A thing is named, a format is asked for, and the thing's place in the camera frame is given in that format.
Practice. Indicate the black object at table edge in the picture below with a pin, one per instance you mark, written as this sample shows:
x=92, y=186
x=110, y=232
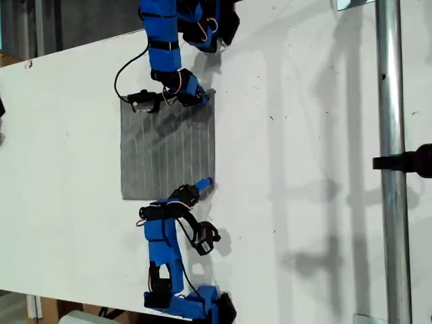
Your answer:
x=2, y=108

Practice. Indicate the white plastic container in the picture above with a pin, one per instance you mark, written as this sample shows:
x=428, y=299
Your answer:
x=81, y=318

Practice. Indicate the grey striped towel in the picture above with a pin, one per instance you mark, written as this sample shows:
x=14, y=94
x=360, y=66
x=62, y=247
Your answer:
x=158, y=155

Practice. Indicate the steel post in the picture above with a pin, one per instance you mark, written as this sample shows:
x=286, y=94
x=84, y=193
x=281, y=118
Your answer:
x=393, y=101

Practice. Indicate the black clamp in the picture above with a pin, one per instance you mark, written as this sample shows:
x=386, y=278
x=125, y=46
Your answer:
x=405, y=161

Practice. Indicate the white table leg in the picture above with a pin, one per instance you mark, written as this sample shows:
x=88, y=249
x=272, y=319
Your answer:
x=33, y=306

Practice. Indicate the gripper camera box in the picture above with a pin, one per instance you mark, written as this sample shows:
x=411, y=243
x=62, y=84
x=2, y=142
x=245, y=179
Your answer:
x=204, y=238
x=143, y=102

